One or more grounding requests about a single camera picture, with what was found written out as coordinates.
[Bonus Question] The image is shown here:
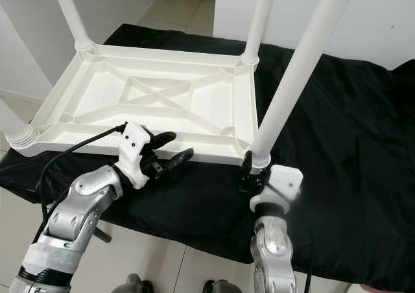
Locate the grey robot right foot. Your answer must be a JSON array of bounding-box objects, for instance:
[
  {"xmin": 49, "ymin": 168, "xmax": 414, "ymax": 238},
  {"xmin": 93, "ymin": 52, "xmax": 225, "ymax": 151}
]
[{"xmin": 201, "ymin": 279, "xmax": 244, "ymax": 293}]

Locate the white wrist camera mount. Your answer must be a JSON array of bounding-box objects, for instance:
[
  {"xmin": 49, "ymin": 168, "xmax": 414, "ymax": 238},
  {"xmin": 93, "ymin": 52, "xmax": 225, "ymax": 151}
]
[
  {"xmin": 250, "ymin": 165, "xmax": 304, "ymax": 216},
  {"xmin": 117, "ymin": 121, "xmax": 156, "ymax": 190}
]

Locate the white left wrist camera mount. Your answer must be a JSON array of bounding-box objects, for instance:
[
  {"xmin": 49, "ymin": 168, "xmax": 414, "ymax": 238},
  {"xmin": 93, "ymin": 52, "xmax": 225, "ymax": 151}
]
[{"xmin": 117, "ymin": 121, "xmax": 156, "ymax": 190}]

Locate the white plastic table top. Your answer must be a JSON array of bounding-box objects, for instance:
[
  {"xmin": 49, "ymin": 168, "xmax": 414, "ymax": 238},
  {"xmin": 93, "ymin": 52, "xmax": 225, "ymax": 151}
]
[{"xmin": 6, "ymin": 43, "xmax": 260, "ymax": 167}]

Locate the black metal table leg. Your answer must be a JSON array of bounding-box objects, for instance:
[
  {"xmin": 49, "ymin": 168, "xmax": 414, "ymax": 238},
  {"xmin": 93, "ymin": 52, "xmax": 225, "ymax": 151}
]
[{"xmin": 94, "ymin": 225, "xmax": 112, "ymax": 243}]

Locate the pink cushion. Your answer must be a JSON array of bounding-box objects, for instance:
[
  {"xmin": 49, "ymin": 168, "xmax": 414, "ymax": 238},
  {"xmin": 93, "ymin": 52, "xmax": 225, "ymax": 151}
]
[{"xmin": 360, "ymin": 284, "xmax": 399, "ymax": 293}]

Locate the grey robot foot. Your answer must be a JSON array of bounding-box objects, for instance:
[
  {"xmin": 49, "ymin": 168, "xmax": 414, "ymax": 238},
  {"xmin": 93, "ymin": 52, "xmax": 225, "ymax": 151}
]
[
  {"xmin": 110, "ymin": 274, "xmax": 153, "ymax": 293},
  {"xmin": 201, "ymin": 279, "xmax": 244, "ymax": 293}
]

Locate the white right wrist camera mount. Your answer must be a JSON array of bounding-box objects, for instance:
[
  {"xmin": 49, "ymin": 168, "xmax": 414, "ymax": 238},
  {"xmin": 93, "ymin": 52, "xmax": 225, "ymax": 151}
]
[{"xmin": 250, "ymin": 165, "xmax": 304, "ymax": 216}]

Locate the grey robot left foot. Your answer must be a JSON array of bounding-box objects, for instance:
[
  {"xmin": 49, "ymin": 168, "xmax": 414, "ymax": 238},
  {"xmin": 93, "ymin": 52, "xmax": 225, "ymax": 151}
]
[{"xmin": 110, "ymin": 274, "xmax": 153, "ymax": 293}]

